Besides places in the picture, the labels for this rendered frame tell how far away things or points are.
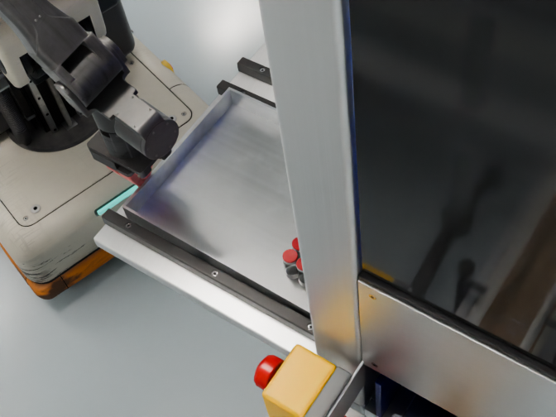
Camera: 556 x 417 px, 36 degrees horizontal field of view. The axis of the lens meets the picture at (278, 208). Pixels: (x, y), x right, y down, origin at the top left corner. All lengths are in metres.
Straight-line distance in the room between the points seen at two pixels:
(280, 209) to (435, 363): 0.45
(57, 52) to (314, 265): 0.42
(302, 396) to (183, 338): 1.24
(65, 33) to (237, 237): 0.38
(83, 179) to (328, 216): 1.44
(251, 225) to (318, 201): 0.51
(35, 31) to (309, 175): 0.46
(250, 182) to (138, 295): 1.02
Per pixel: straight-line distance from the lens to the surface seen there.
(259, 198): 1.24
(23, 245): 2.07
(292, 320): 1.11
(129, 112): 1.06
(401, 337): 0.83
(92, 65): 1.05
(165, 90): 2.24
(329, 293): 0.84
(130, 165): 1.16
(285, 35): 0.57
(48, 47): 1.03
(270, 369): 0.96
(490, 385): 0.82
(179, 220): 1.24
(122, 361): 2.16
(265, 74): 1.36
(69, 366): 2.19
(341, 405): 0.95
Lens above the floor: 1.89
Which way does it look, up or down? 55 degrees down
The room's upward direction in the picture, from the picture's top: 11 degrees counter-clockwise
